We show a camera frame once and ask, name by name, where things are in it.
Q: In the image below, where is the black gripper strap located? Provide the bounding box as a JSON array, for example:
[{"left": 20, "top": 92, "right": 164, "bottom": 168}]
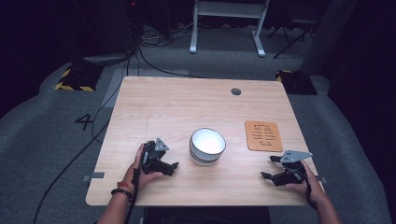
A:
[
  {"left": 124, "top": 148, "right": 148, "bottom": 224},
  {"left": 304, "top": 178, "right": 318, "bottom": 210}
]

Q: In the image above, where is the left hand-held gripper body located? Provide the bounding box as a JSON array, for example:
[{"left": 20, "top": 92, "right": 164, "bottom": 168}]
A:
[{"left": 140, "top": 137, "right": 171, "bottom": 175}]

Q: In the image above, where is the orange cut-out coaster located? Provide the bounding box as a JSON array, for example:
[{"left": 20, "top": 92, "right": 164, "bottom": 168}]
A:
[{"left": 244, "top": 119, "right": 284, "bottom": 153}]

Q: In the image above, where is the red string bracelet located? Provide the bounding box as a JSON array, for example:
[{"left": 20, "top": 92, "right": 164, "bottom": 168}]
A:
[{"left": 116, "top": 181, "right": 135, "bottom": 194}]

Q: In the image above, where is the white desk frame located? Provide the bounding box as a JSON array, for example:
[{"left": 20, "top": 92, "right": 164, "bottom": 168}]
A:
[{"left": 189, "top": 0, "right": 271, "bottom": 58}]

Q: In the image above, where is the black bead bracelet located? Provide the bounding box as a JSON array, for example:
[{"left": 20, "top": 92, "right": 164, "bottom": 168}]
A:
[{"left": 110, "top": 188, "right": 134, "bottom": 201}]

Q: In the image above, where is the grey round stand base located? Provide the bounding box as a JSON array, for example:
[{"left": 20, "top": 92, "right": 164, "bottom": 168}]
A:
[{"left": 82, "top": 53, "right": 129, "bottom": 65}]

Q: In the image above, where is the person's right hand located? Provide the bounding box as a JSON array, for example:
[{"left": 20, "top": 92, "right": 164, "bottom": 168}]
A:
[{"left": 284, "top": 161, "right": 328, "bottom": 208}]

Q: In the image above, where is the grey curtain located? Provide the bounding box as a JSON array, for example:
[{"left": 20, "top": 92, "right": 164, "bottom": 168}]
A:
[{"left": 299, "top": 0, "right": 360, "bottom": 77}]

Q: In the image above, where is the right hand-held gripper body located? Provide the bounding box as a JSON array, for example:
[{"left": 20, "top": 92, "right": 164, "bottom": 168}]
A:
[{"left": 279, "top": 149, "right": 314, "bottom": 185}]

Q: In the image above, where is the white bowl with dark rim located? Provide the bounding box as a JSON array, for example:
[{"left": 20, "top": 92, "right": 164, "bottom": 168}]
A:
[{"left": 189, "top": 127, "right": 227, "bottom": 167}]

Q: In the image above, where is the black right gripper strap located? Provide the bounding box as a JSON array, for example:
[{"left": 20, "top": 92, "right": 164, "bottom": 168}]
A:
[{"left": 304, "top": 178, "right": 318, "bottom": 210}]

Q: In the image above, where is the long black floor cable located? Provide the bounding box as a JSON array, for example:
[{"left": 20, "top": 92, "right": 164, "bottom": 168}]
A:
[{"left": 32, "top": 59, "right": 132, "bottom": 224}]

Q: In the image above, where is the black left gripper strap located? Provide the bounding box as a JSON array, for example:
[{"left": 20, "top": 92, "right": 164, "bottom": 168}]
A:
[{"left": 124, "top": 148, "right": 148, "bottom": 224}]

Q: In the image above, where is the person's left hand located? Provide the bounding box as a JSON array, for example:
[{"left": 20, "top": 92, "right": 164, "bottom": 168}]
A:
[{"left": 121, "top": 143, "right": 164, "bottom": 195}]

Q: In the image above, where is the black yellow striped base plate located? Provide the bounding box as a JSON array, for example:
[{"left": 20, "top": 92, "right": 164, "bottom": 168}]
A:
[
  {"left": 54, "top": 63, "right": 105, "bottom": 92},
  {"left": 275, "top": 69, "right": 318, "bottom": 96}
]

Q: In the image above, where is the tangle of cables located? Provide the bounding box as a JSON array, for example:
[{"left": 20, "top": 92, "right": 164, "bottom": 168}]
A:
[{"left": 136, "top": 20, "right": 195, "bottom": 49}]

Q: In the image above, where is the black tripod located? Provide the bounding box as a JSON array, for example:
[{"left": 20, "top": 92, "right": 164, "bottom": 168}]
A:
[{"left": 267, "top": 18, "right": 316, "bottom": 60}]

